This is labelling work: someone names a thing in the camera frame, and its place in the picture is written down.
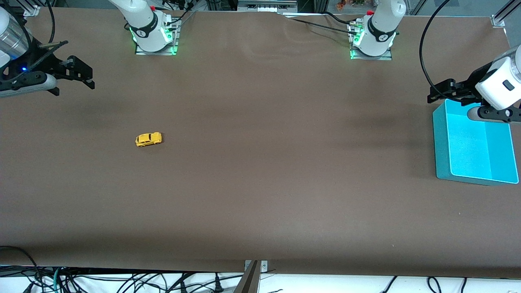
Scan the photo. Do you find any yellow beetle toy car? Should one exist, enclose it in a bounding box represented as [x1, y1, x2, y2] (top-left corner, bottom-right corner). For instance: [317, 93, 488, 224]
[135, 132, 162, 147]

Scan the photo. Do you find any teal plastic bin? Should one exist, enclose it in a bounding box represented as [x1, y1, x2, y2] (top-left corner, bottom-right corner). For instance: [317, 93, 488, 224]
[432, 98, 519, 186]

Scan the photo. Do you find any grey power strip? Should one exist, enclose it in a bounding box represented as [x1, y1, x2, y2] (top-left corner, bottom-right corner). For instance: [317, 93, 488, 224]
[237, 0, 298, 12]

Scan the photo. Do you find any dark stand leg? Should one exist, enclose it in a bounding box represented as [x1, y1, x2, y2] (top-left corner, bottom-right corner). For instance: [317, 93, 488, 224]
[234, 260, 260, 293]

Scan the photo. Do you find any black right camera cable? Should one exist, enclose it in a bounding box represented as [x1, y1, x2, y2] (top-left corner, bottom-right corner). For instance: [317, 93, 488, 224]
[45, 0, 56, 44]

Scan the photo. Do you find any aluminium frame corner bracket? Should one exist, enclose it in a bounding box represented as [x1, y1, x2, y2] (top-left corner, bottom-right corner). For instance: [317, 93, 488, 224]
[490, 0, 521, 28]
[22, 0, 42, 17]

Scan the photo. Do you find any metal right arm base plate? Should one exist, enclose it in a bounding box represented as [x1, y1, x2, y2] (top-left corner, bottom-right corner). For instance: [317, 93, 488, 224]
[135, 16, 180, 56]

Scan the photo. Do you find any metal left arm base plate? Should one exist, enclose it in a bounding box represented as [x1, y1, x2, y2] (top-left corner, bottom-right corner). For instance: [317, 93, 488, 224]
[350, 21, 394, 61]

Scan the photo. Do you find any short black base cable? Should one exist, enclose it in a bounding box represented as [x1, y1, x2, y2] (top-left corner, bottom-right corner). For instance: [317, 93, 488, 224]
[323, 11, 355, 24]

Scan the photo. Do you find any long black base cable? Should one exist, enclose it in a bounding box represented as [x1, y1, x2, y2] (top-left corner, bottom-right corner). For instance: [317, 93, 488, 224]
[281, 15, 358, 35]

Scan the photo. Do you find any black looped floor cable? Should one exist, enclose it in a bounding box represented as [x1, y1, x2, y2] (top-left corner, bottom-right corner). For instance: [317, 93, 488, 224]
[0, 245, 42, 293]

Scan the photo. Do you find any small metal edge bracket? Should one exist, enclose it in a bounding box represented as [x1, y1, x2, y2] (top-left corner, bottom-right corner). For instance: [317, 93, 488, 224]
[244, 260, 269, 273]

